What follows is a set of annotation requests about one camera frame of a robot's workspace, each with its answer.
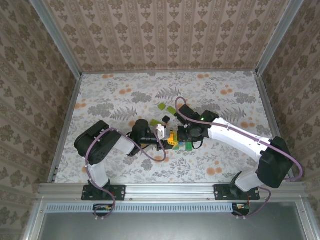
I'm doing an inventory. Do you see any grey slotted cable duct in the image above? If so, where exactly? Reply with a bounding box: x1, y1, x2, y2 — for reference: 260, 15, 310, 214
46, 202, 235, 214

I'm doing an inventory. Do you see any aluminium frame post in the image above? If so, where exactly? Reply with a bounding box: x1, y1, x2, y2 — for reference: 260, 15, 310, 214
255, 0, 305, 76
29, 0, 83, 78

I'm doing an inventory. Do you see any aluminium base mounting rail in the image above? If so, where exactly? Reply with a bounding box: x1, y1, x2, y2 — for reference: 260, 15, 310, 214
37, 181, 310, 201

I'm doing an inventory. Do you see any grey metal panel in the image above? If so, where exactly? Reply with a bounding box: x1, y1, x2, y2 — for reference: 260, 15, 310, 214
22, 197, 320, 240

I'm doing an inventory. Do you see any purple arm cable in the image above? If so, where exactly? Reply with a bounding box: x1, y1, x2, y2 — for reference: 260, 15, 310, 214
174, 96, 305, 220
84, 127, 168, 220

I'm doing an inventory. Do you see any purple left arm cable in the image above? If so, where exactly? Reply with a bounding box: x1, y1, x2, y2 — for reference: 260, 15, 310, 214
84, 127, 168, 220

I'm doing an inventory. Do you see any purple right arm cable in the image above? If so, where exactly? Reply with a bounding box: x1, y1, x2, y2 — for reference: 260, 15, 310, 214
174, 96, 305, 220

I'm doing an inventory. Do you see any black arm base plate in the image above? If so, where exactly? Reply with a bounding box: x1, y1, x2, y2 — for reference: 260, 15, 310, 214
81, 184, 126, 202
214, 184, 261, 202

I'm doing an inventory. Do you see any aluminium table side rail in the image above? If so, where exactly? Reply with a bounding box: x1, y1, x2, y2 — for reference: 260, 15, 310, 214
47, 73, 83, 183
253, 71, 297, 183

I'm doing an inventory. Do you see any aluminium table end rail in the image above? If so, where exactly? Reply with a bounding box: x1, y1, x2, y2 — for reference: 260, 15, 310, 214
81, 69, 257, 75

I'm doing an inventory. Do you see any small wired connector board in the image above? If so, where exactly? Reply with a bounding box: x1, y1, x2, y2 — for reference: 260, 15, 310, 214
92, 203, 114, 218
231, 202, 251, 217

